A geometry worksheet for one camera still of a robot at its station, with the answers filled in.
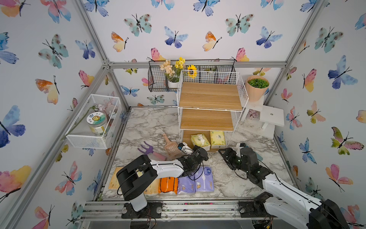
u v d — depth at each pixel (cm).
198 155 66
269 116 95
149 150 97
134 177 45
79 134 69
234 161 74
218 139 94
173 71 84
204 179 79
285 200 51
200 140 91
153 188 77
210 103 66
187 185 78
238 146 79
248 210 73
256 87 84
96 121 65
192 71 82
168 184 76
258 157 93
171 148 96
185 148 79
